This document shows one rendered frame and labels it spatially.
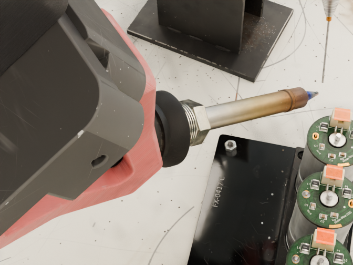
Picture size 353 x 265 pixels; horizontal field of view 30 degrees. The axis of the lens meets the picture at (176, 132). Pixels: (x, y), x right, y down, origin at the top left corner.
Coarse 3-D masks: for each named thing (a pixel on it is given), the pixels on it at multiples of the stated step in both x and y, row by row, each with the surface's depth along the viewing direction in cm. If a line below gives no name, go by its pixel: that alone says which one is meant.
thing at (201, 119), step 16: (256, 96) 24; (272, 96) 24; (288, 96) 24; (304, 96) 25; (192, 112) 21; (208, 112) 22; (224, 112) 22; (240, 112) 23; (256, 112) 23; (272, 112) 24; (192, 128) 21; (208, 128) 21; (192, 144) 22
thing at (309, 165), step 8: (344, 136) 28; (336, 144) 27; (344, 144) 27; (304, 152) 29; (304, 160) 29; (312, 160) 28; (304, 168) 29; (312, 168) 28; (320, 168) 28; (344, 168) 27; (352, 168) 28; (304, 176) 29; (352, 176) 29; (296, 184) 31
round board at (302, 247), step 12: (300, 240) 25; (336, 240) 25; (288, 252) 25; (300, 252) 25; (312, 252) 25; (336, 252) 25; (348, 252) 25; (288, 264) 25; (300, 264) 25; (336, 264) 25; (348, 264) 25
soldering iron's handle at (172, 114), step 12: (156, 96) 21; (168, 96) 20; (156, 108) 20; (168, 108) 20; (180, 108) 20; (156, 120) 20; (168, 120) 20; (180, 120) 20; (156, 132) 20; (168, 132) 20; (180, 132) 20; (168, 144) 20; (180, 144) 20; (168, 156) 20; (180, 156) 20
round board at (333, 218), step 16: (320, 176) 27; (320, 192) 26; (336, 192) 26; (352, 192) 26; (304, 208) 26; (320, 208) 26; (336, 208) 26; (352, 208) 26; (320, 224) 26; (336, 224) 26
